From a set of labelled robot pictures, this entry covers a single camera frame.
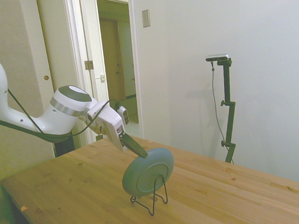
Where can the small orange scrap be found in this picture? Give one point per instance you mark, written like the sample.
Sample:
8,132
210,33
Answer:
23,208

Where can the white door frame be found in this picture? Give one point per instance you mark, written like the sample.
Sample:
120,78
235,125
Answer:
134,65

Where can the brown hallway door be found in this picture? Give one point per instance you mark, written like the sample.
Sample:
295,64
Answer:
109,64

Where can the dark green round plate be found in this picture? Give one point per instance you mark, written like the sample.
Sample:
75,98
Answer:
148,178

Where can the white sliding closet door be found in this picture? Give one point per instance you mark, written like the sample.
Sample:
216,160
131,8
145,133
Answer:
57,48

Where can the silver exterior camera bar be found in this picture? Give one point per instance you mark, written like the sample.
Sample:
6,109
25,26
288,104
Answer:
217,57

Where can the grey wall switch plate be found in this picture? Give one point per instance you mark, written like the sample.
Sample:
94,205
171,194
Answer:
145,18

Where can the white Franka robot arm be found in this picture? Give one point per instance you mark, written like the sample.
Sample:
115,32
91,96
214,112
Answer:
57,119

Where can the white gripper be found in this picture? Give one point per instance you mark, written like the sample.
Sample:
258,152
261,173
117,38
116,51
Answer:
111,125

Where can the white door latch plate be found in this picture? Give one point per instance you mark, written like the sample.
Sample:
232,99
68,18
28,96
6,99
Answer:
102,77

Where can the brass door hinge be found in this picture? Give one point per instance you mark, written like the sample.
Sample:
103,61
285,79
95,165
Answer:
89,64

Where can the white partition panel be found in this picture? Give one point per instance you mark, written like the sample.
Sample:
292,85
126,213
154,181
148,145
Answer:
17,32

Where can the black jointed camera stand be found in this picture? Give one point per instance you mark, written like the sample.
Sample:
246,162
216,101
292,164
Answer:
227,83

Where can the black box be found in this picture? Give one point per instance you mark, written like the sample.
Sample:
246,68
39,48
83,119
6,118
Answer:
64,147

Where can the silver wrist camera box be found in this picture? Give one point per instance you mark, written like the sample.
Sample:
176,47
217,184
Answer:
124,114

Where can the white open door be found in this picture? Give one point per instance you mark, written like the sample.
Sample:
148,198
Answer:
99,63

